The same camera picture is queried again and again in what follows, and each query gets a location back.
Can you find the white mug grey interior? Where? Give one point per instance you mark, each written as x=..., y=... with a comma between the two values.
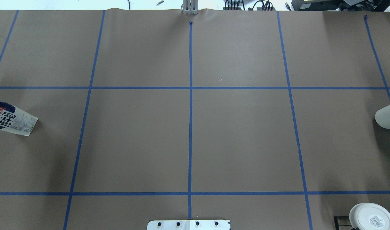
x=382, y=117

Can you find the milk carton blue white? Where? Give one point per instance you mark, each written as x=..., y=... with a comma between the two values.
x=16, y=121

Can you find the black power strip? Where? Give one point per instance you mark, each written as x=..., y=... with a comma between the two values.
x=248, y=5

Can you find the white mug on rack upper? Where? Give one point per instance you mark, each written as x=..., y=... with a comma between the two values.
x=369, y=216

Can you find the aluminium frame post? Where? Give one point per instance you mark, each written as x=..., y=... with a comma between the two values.
x=190, y=7

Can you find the white camera pole base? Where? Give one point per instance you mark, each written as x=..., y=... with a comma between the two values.
x=208, y=224

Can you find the black wire mug rack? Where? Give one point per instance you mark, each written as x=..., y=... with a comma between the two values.
x=342, y=223

